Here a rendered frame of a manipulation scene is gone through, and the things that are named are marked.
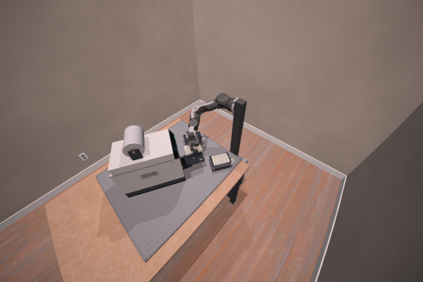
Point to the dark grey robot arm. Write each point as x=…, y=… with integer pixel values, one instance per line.
x=222, y=101

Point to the white roll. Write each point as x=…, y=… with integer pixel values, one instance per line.
x=133, y=139

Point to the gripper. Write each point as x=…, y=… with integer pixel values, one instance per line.
x=193, y=142

